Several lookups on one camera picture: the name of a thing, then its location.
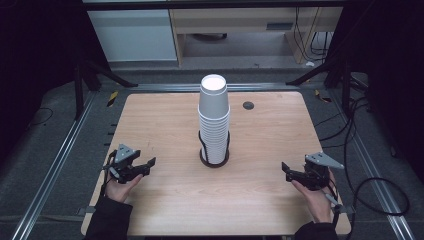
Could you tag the metal floor rail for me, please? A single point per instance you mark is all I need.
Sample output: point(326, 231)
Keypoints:
point(373, 173)
point(53, 173)

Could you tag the light wooden desk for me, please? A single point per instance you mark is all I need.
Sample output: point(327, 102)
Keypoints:
point(233, 20)

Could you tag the yellow black tape strip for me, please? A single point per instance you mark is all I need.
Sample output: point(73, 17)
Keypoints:
point(318, 94)
point(112, 98)

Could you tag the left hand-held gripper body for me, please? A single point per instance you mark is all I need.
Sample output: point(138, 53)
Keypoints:
point(126, 156)

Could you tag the stack of white cups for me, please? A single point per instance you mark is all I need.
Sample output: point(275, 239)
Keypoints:
point(214, 140)

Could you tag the black cup holder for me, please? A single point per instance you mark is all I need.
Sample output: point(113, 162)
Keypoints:
point(204, 160)

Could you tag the dark round table grommet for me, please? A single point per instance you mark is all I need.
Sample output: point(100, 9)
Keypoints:
point(248, 105)

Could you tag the white cabinet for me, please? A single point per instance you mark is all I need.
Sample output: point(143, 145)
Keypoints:
point(133, 35)

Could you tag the person's left hand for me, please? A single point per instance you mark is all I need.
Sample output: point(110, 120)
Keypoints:
point(119, 191)

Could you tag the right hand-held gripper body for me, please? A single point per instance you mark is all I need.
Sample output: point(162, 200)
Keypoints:
point(316, 171)

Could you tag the white paper cup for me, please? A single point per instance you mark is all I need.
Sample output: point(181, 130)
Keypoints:
point(213, 96)

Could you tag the person's right hand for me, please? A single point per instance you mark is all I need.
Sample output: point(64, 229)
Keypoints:
point(316, 203)

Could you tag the black metal stand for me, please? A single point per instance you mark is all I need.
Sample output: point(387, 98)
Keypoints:
point(78, 90)
point(346, 86)

